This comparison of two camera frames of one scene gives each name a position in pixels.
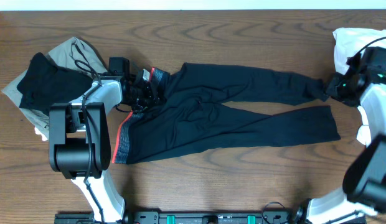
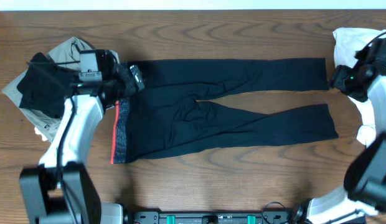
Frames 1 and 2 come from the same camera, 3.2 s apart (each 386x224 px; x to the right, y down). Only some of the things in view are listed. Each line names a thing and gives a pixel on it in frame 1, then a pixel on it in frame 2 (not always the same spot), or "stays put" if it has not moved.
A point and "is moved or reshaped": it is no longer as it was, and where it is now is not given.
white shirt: [375, 111] stays put
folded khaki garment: [74, 56] stays put
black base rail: [207, 217] stays put
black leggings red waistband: [188, 117] is moved or reshaped
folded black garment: [43, 84] stays put
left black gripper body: [150, 94] -> [127, 81]
